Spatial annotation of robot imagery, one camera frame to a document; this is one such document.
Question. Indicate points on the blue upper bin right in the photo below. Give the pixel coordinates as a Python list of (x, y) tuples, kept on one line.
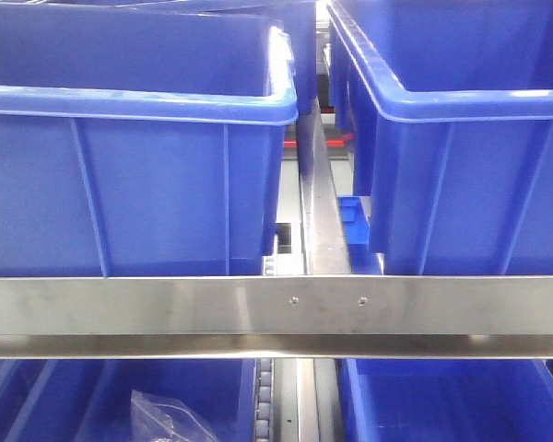
[(451, 106)]

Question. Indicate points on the steel centre divider rail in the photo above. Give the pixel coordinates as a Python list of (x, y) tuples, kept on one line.
[(323, 238)]

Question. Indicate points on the blue lower bin right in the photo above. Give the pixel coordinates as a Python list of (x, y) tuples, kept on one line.
[(446, 400)]

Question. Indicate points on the blue upper bin left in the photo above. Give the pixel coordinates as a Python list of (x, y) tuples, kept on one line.
[(139, 142)]

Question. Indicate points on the roller track strip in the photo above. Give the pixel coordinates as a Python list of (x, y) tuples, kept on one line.
[(263, 395)]

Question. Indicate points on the steel shelf front rail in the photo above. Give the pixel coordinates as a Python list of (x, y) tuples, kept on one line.
[(279, 316)]

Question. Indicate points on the clear plastic bag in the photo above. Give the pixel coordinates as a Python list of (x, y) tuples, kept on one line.
[(157, 418)]

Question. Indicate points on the blue lower bin left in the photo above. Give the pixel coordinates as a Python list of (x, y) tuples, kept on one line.
[(90, 400)]

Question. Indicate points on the small blue bin behind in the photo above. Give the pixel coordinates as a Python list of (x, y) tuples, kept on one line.
[(354, 219)]

